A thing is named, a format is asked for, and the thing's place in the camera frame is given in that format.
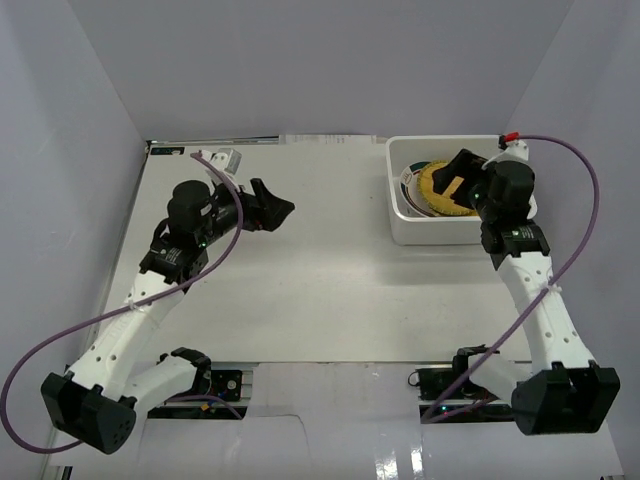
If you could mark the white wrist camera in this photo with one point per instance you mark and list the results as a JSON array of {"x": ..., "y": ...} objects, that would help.
[
  {"x": 512, "y": 148},
  {"x": 225, "y": 160}
]

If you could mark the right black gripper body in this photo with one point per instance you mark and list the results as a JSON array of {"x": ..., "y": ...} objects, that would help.
[{"x": 487, "y": 210}]

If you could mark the white paper sheets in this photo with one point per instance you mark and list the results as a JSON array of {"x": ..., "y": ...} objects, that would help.
[{"x": 327, "y": 139}]

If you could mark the dark label sticker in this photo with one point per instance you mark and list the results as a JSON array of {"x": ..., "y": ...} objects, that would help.
[{"x": 166, "y": 151}]

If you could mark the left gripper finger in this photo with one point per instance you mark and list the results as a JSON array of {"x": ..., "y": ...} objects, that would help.
[
  {"x": 264, "y": 199},
  {"x": 272, "y": 211}
]

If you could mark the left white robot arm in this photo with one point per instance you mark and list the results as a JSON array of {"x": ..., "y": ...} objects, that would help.
[{"x": 99, "y": 398}]

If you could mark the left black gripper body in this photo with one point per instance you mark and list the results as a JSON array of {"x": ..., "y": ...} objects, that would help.
[{"x": 255, "y": 204}]

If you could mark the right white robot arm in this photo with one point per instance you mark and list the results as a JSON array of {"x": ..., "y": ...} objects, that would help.
[{"x": 540, "y": 366}]

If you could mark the white plastic bin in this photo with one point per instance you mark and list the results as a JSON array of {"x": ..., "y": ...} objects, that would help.
[{"x": 439, "y": 230}]

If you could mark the white plate green red rim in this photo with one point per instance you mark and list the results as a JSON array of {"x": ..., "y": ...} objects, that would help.
[{"x": 408, "y": 183}]

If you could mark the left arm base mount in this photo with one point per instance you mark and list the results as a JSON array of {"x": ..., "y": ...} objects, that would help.
[{"x": 226, "y": 384}]

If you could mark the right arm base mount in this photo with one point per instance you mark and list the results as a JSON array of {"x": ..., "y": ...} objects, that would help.
[{"x": 468, "y": 404}]

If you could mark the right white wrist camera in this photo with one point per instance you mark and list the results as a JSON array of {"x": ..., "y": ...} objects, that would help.
[{"x": 512, "y": 148}]

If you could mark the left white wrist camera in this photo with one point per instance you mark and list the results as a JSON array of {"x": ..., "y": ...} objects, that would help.
[{"x": 225, "y": 160}]

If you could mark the round woven bamboo tray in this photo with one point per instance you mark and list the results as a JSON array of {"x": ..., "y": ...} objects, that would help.
[{"x": 441, "y": 204}]

